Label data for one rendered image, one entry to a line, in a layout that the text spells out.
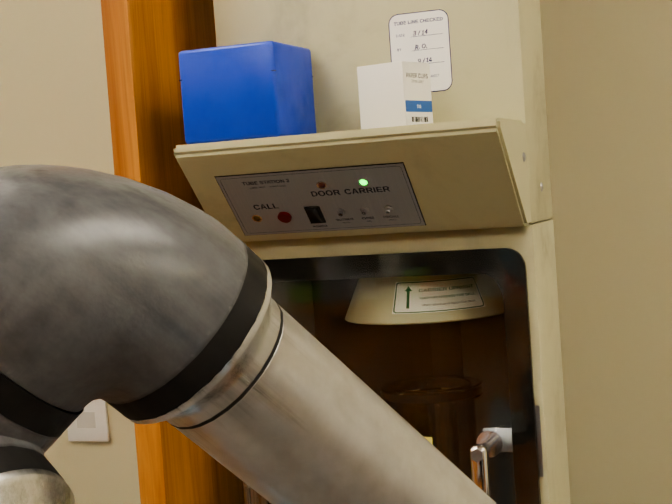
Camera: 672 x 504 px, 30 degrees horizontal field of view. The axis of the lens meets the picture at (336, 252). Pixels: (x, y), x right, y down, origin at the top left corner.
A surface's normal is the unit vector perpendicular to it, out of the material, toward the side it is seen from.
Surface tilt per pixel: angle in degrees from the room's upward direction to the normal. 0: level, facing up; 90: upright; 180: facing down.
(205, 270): 77
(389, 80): 90
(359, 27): 90
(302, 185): 135
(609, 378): 90
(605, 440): 90
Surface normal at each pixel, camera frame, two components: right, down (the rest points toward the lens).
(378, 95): -0.57, 0.08
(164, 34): 0.94, -0.05
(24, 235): 0.21, -0.41
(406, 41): -0.34, 0.07
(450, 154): -0.19, 0.76
